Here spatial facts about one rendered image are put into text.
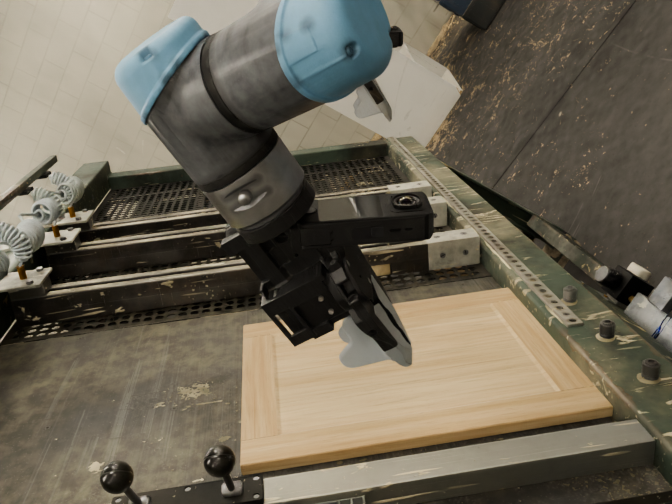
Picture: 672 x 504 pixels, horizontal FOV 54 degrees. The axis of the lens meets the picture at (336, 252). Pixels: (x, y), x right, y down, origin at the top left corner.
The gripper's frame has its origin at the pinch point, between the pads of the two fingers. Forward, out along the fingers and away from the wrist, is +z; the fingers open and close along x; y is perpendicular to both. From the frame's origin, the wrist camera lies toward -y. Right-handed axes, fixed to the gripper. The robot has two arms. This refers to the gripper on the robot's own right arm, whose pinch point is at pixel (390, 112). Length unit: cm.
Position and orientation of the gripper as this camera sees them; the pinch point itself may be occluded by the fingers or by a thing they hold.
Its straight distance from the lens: 123.1
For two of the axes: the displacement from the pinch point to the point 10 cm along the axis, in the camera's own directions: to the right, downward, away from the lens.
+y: -8.4, 4.7, 2.6
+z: 5.4, 7.2, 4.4
